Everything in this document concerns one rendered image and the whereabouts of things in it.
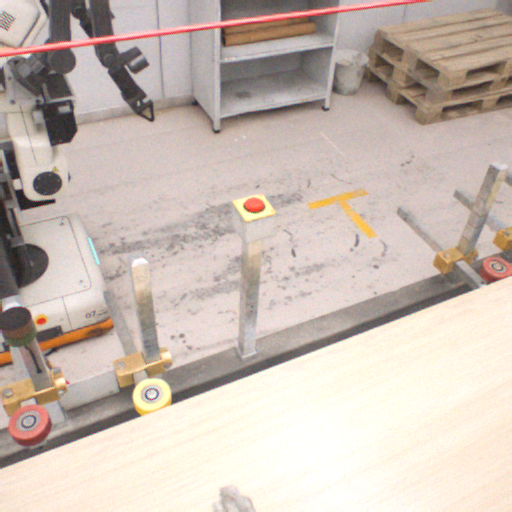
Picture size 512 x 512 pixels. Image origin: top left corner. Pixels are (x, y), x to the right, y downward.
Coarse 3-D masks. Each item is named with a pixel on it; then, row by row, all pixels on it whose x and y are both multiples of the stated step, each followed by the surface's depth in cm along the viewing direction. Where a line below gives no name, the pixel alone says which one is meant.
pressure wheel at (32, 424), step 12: (24, 408) 113; (36, 408) 113; (12, 420) 111; (24, 420) 111; (36, 420) 112; (48, 420) 112; (12, 432) 109; (24, 432) 109; (36, 432) 110; (48, 432) 112; (24, 444) 110; (36, 444) 111
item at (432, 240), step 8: (400, 208) 184; (408, 208) 184; (400, 216) 185; (408, 216) 181; (416, 216) 181; (408, 224) 182; (416, 224) 178; (424, 224) 178; (416, 232) 179; (424, 232) 175; (432, 232) 175; (424, 240) 176; (432, 240) 173; (440, 240) 173; (432, 248) 174; (440, 248) 170; (448, 248) 170; (456, 264) 165; (464, 264) 165; (456, 272) 166; (464, 272) 163; (472, 272) 163; (464, 280) 164; (472, 280) 161; (480, 280) 160; (472, 288) 162
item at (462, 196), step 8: (456, 192) 193; (464, 192) 192; (464, 200) 190; (472, 200) 188; (472, 208) 188; (488, 216) 182; (496, 216) 182; (488, 224) 183; (496, 224) 180; (504, 224) 180; (496, 232) 181
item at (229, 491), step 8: (224, 488) 103; (232, 488) 104; (224, 496) 102; (232, 496) 101; (240, 496) 102; (216, 504) 101; (224, 504) 101; (232, 504) 100; (240, 504) 101; (248, 504) 101
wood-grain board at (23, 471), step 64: (448, 320) 138; (256, 384) 121; (320, 384) 122; (384, 384) 123; (448, 384) 124; (64, 448) 108; (128, 448) 109; (192, 448) 109; (256, 448) 110; (320, 448) 111; (384, 448) 111; (448, 448) 112
